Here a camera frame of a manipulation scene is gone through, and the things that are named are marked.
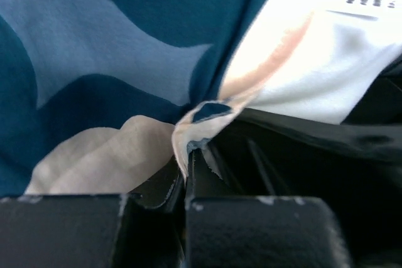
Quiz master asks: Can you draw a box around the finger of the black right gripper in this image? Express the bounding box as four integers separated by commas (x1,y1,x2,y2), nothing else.
209,61,401,267

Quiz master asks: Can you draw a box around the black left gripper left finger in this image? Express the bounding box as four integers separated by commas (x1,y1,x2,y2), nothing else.
1,160,184,267

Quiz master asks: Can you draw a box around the blue cartoon print pillowcase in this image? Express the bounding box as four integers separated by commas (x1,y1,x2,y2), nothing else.
1,0,265,195

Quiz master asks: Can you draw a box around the white pillow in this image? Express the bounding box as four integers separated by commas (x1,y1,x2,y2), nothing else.
219,0,401,124

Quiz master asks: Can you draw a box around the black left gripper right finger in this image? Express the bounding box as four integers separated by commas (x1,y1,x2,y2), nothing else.
185,150,352,267

